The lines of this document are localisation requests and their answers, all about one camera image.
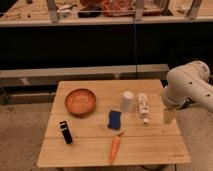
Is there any tan wooden pusher tool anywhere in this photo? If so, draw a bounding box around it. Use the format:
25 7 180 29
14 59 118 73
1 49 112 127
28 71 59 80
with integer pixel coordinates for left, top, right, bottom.
163 108 176 124

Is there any black eraser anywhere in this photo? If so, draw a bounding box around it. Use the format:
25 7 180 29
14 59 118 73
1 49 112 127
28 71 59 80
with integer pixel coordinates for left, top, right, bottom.
60 121 73 144

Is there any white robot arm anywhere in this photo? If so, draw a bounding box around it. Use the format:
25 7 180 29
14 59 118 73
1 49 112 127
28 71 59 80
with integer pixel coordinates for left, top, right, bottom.
161 61 213 124

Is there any white plastic bottle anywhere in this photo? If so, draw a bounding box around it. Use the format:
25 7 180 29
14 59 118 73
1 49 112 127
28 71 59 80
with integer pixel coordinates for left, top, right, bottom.
137 93 150 125

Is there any white paper cup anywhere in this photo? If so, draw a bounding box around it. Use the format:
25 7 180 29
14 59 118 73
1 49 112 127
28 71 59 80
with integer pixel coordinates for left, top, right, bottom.
120 91 134 113

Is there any blue sponge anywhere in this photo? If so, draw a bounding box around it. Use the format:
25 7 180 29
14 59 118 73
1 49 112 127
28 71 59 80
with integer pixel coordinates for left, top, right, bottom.
108 111 121 130

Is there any orange carrot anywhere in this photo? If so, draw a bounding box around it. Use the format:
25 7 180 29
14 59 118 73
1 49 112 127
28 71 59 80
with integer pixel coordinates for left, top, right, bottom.
109 133 122 165

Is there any wooden table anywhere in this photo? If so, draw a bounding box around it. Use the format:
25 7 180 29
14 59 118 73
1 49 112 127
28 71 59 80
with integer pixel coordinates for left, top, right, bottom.
38 79 190 168

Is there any orange bowl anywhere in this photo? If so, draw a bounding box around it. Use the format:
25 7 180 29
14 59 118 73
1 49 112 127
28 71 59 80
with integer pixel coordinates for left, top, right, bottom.
65 89 96 116

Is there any low wooden bench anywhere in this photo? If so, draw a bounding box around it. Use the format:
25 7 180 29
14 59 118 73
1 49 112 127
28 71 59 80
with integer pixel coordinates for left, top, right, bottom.
0 64 169 87

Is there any long wooden shelf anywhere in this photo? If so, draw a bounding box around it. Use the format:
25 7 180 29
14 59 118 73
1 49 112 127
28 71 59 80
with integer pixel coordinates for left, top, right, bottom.
0 0 213 28

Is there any black cable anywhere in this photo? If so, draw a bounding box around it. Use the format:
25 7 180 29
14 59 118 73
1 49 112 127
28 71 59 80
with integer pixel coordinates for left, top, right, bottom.
133 16 139 80

